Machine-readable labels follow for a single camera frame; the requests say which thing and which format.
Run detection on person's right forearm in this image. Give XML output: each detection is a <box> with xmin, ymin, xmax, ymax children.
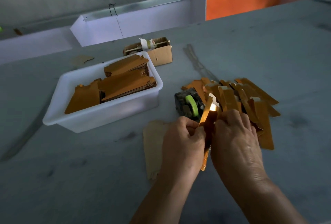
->
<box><xmin>235</xmin><ymin>177</ymin><xmax>308</xmax><ymax>224</ymax></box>

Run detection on long white tray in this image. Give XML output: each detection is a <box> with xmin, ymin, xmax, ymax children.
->
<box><xmin>0</xmin><ymin>26</ymin><xmax>78</xmax><ymax>65</ymax></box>
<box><xmin>70</xmin><ymin>0</ymin><xmax>207</xmax><ymax>47</ymax></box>

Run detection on pile of gold boxes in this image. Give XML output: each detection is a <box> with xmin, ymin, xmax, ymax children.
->
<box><xmin>181</xmin><ymin>78</ymin><xmax>281</xmax><ymax>150</ymax></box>

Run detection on person's right hand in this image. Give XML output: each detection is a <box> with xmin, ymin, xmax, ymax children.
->
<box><xmin>211</xmin><ymin>109</ymin><xmax>270</xmax><ymax>191</ymax></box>

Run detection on person's left forearm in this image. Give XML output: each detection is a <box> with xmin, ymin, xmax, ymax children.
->
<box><xmin>130</xmin><ymin>172</ymin><xmax>200</xmax><ymax>224</ymax></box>

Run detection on green tape roll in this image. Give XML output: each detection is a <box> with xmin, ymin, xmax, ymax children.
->
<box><xmin>185</xmin><ymin>95</ymin><xmax>199</xmax><ymax>118</ymax></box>

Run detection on pile of beige blanks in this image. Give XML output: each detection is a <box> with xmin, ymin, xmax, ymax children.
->
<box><xmin>143</xmin><ymin>120</ymin><xmax>174</xmax><ymax>181</ymax></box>

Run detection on white plastic bin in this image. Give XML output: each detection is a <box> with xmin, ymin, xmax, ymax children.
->
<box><xmin>42</xmin><ymin>51</ymin><xmax>164</xmax><ymax>133</ymax></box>

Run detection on person's left hand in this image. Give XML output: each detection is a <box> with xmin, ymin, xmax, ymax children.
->
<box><xmin>161</xmin><ymin>116</ymin><xmax>207</xmax><ymax>183</ymax></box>

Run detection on black tape dispenser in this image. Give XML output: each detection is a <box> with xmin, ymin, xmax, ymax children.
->
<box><xmin>174</xmin><ymin>88</ymin><xmax>208</xmax><ymax>119</ymax></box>

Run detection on small cardboard box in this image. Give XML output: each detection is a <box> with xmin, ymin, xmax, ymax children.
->
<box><xmin>123</xmin><ymin>37</ymin><xmax>173</xmax><ymax>67</ymax></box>

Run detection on gold cartons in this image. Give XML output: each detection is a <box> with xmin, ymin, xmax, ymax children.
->
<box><xmin>64</xmin><ymin>54</ymin><xmax>157</xmax><ymax>114</ymax></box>

